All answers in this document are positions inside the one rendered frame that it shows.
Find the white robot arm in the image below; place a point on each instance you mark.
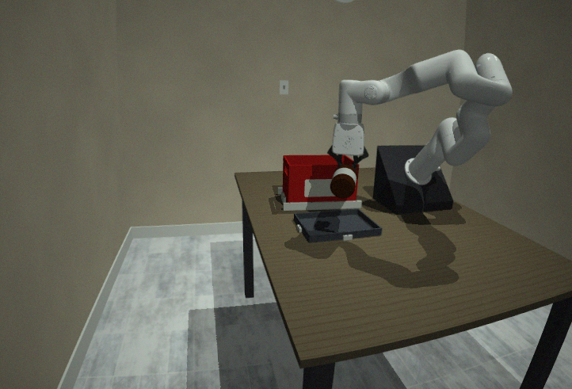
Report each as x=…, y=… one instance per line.
x=450, y=143

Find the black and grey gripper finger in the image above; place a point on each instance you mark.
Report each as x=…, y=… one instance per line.
x=336, y=157
x=357, y=159

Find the brown glass bottle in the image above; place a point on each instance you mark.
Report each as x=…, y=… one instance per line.
x=344, y=181

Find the red plastic crate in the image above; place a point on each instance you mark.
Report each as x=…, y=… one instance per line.
x=307, y=178

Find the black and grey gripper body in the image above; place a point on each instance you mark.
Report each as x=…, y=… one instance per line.
x=347, y=139

